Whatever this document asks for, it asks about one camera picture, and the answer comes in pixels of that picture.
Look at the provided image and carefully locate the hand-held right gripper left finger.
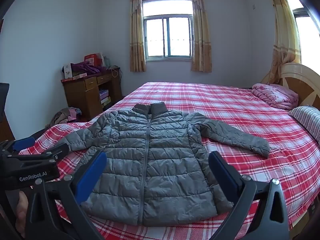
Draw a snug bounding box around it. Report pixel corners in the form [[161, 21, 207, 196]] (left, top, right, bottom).
[[25, 151, 108, 240]]

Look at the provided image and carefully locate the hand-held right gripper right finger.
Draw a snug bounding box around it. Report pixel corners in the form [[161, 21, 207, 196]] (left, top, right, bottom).
[[208, 151, 290, 240]]

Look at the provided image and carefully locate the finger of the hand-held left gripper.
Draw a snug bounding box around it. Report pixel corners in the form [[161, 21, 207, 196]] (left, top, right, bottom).
[[0, 137, 36, 156], [10, 143, 70, 167]]

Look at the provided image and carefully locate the grey puffer jacket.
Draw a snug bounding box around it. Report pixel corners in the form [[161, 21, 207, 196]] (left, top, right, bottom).
[[55, 102, 271, 227]]

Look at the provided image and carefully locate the pile of clothes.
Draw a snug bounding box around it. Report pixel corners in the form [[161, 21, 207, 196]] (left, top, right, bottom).
[[45, 107, 83, 129]]

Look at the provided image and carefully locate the person's left hand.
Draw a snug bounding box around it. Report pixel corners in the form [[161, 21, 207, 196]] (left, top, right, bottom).
[[14, 190, 30, 238]]

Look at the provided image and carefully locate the dark wooden footboard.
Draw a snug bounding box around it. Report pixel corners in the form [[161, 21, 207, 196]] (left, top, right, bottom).
[[32, 129, 49, 140]]

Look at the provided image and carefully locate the brown wooden desk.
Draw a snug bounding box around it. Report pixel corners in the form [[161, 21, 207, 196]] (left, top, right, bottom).
[[61, 67, 123, 117]]

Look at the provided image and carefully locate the bed with red plaid sheet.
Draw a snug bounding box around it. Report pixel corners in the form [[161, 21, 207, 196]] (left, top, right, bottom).
[[19, 81, 320, 240]]

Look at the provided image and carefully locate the stack of boxes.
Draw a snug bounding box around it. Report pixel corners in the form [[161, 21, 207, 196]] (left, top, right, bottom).
[[99, 89, 111, 105]]

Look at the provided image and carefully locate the flat pink box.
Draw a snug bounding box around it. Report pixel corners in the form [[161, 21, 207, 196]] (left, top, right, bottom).
[[61, 73, 88, 82]]

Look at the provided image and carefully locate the white printed box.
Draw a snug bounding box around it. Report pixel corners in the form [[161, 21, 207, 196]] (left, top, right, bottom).
[[62, 64, 73, 79]]

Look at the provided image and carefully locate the purple jacket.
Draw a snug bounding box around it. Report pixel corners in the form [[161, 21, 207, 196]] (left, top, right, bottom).
[[71, 61, 108, 76]]

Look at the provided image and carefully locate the pink folded quilt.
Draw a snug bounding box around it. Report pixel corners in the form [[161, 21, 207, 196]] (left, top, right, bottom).
[[251, 83, 299, 110]]

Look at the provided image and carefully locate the red cardboard box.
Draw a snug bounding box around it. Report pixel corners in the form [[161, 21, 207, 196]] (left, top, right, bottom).
[[84, 53, 103, 66]]

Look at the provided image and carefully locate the striped pillow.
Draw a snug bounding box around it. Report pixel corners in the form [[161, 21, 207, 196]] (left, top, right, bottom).
[[288, 106, 320, 145]]

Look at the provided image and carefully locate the wooden headboard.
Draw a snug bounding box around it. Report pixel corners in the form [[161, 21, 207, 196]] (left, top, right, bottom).
[[260, 63, 320, 110]]

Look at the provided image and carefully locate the beige patterned curtain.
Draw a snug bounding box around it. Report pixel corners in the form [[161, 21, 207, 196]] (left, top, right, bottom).
[[129, 0, 147, 72], [191, 0, 212, 73]]

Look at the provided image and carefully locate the long beige curtain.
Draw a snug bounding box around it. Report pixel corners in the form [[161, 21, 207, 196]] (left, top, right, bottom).
[[264, 0, 302, 85]]

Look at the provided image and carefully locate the sliding window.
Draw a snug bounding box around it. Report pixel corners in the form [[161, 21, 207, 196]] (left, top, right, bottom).
[[142, 0, 193, 61]]

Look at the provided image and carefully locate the large bright window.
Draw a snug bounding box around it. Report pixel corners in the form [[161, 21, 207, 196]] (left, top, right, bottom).
[[285, 0, 320, 70]]

